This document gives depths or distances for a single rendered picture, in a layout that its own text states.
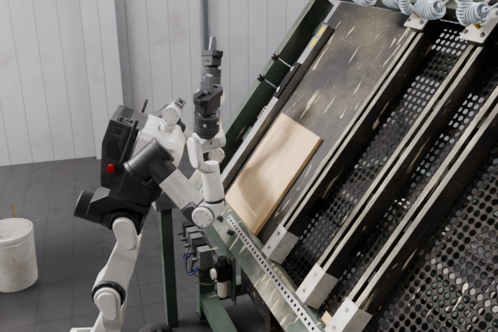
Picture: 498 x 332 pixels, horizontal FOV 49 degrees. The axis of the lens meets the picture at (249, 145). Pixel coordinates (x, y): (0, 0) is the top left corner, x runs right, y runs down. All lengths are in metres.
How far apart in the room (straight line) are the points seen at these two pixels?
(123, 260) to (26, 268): 1.43
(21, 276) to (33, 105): 2.24
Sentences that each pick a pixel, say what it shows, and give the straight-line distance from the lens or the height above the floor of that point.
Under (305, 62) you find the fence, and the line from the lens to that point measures 2.64.
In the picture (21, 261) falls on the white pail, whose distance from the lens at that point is 3.68.
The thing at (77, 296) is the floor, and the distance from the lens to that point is 3.61.
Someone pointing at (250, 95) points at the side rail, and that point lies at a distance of 2.82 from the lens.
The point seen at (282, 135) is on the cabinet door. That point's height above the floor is 1.21.
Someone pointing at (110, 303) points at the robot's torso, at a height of 0.61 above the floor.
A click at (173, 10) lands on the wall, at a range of 5.43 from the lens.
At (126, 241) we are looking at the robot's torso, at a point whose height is 0.89.
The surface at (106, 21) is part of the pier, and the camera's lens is 5.29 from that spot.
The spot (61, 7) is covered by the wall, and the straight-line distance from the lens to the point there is 5.37.
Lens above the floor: 2.04
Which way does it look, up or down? 21 degrees down
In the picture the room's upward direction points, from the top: straight up
